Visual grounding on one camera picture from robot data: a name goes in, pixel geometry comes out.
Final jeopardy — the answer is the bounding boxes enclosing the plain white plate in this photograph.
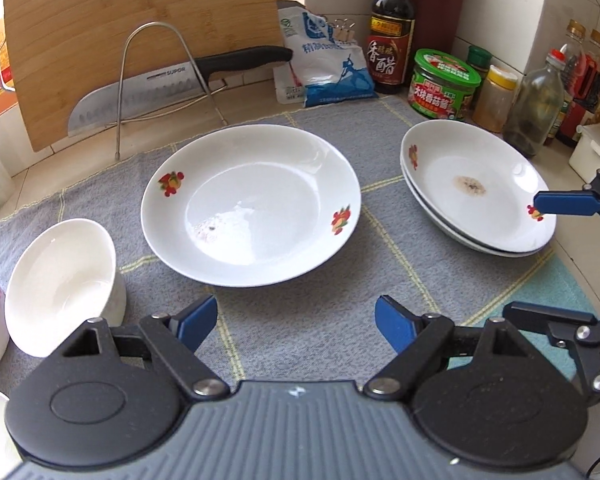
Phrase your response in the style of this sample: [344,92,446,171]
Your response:
[398,119,558,255]

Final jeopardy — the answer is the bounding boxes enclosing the white flowered plate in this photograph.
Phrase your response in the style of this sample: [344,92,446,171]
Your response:
[401,144,557,258]

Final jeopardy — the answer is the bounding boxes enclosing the white ceramic bowl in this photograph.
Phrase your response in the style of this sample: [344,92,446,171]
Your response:
[5,218,126,358]

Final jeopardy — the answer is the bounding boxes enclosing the white plate with flowers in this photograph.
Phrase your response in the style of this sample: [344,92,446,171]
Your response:
[140,125,362,288]

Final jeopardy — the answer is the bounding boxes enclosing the white plastic seasoning box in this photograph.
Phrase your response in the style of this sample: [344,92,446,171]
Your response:
[568,124,600,183]

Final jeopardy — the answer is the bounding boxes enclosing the clear glass bottle red cap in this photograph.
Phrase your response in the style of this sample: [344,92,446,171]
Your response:
[502,49,566,158]

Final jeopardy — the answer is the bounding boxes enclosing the red label oil bottle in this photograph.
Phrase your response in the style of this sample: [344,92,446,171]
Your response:
[556,29,600,148]

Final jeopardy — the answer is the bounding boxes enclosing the yellow lid spice jar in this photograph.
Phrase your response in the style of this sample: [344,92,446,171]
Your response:
[472,65,518,133]

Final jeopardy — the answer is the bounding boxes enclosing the dark sauce bottle gold cap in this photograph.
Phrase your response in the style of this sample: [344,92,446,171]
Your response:
[544,20,586,146]

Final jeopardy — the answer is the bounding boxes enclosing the grey checked dish mat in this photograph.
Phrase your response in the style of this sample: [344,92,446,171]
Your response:
[0,96,594,382]

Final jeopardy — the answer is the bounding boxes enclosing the green lid small jar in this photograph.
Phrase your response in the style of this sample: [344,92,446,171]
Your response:
[466,44,492,80]

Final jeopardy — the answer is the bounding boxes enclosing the green lid sauce jar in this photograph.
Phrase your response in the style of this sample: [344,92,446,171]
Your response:
[407,49,482,120]

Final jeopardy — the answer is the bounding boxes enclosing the dark red knife block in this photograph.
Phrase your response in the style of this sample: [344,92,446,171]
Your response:
[407,0,463,74]

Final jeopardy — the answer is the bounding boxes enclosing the dark vinegar bottle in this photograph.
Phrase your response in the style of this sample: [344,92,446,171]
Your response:
[365,0,415,94]

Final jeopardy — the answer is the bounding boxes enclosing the blue white salt bag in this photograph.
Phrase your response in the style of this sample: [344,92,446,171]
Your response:
[273,4,376,107]

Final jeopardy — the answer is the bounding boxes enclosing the metal binder clips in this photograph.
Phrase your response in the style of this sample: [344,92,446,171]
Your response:
[327,18,356,44]

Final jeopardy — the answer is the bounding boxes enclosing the bamboo cutting board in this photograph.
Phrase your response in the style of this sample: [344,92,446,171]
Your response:
[4,0,283,152]

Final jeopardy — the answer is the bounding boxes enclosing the steel kitchen knife black handle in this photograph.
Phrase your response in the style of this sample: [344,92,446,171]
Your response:
[67,46,292,136]

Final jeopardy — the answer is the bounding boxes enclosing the metal wire board stand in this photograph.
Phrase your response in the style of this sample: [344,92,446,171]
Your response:
[114,20,230,162]

